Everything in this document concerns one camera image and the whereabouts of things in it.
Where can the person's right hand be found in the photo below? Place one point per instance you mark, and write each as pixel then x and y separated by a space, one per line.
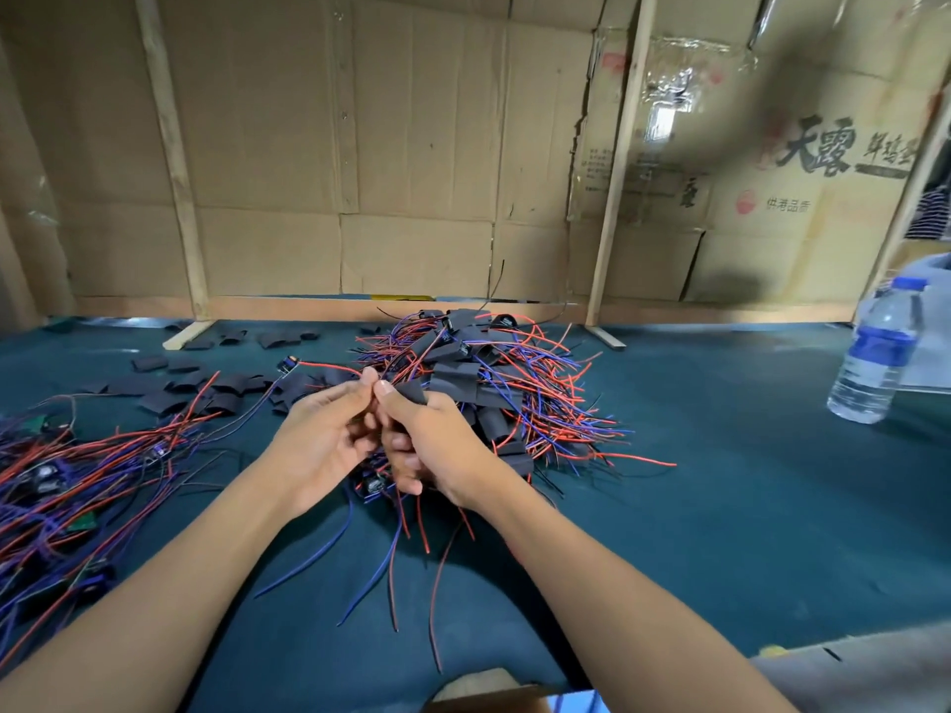
pixel 446 453

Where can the person's left hand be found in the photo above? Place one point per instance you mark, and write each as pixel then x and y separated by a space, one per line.
pixel 327 438

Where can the pile of sleeved wired boards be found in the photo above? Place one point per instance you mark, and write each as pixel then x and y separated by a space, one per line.
pixel 461 386

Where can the black heat-shrink sleeve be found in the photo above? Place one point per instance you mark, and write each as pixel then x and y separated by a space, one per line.
pixel 410 392

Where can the pile of black sleeve pieces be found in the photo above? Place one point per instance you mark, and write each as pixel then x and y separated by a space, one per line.
pixel 164 401

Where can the pile of unsleeved wired boards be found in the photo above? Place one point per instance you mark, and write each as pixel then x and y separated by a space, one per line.
pixel 74 482

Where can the person's left forearm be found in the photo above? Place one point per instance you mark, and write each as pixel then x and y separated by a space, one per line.
pixel 149 616

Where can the person's right forearm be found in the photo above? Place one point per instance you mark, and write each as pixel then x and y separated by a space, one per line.
pixel 624 616

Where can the yellow strip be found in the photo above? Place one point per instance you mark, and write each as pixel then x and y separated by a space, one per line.
pixel 401 298

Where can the tan cardboard flap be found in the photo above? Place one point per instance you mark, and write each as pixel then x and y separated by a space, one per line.
pixel 491 693

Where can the blue container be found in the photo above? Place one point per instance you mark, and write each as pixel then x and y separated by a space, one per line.
pixel 580 702

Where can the wooden ledge board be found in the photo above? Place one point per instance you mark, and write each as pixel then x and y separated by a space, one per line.
pixel 713 312

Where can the clear plastic water bottle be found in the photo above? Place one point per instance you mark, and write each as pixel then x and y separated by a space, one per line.
pixel 877 356

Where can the clear plastic sheet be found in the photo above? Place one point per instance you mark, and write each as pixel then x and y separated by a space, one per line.
pixel 676 74

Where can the grey flat board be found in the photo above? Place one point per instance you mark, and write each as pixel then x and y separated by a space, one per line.
pixel 877 676

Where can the striped cloth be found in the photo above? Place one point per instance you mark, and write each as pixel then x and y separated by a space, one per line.
pixel 932 212

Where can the thin wooden post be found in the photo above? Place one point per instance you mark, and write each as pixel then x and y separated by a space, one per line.
pixel 176 156

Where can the pale slanted wooden post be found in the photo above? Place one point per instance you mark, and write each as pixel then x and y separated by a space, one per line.
pixel 617 156

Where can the wide wooden post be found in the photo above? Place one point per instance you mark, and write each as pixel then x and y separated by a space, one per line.
pixel 15 289

